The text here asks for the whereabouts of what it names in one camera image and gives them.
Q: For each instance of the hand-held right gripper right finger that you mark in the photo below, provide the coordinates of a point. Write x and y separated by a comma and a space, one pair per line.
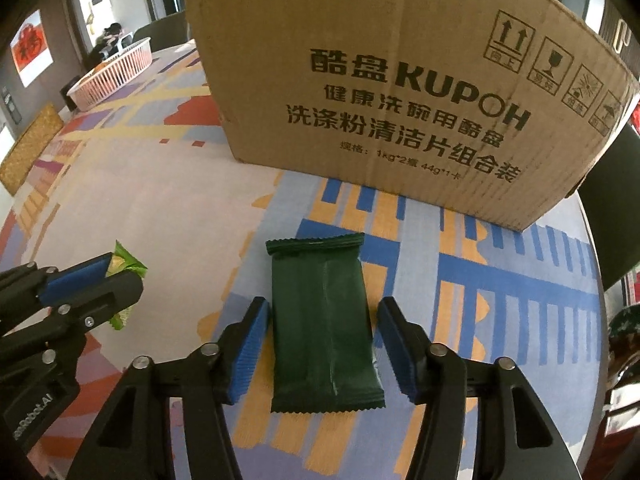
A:
400, 350

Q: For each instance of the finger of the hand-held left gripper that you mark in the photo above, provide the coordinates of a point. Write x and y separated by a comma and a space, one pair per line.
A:
105, 297
75, 277

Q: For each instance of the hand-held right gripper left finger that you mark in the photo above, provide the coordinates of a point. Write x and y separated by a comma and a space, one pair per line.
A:
250, 345

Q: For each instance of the light green candy packet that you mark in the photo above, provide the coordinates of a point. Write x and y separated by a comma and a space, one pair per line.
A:
127, 262

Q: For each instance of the dark green snack packet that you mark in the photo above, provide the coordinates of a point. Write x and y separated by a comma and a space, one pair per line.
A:
320, 330

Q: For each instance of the brown cardboard box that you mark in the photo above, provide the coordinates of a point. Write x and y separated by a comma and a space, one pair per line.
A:
400, 35

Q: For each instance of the colourful printed tablecloth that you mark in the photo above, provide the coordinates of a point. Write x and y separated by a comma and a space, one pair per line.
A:
175, 185

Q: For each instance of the yellow woven mat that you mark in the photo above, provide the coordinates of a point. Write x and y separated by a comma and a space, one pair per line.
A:
30, 150

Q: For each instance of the white plastic basket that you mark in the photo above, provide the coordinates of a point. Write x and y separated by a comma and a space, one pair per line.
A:
115, 72

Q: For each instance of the black chair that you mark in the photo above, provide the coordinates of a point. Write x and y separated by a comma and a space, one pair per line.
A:
617, 210

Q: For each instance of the dark green chair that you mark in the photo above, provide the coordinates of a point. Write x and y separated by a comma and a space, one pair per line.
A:
165, 30

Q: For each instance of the red wall poster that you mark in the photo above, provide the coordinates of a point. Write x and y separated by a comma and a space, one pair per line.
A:
32, 47

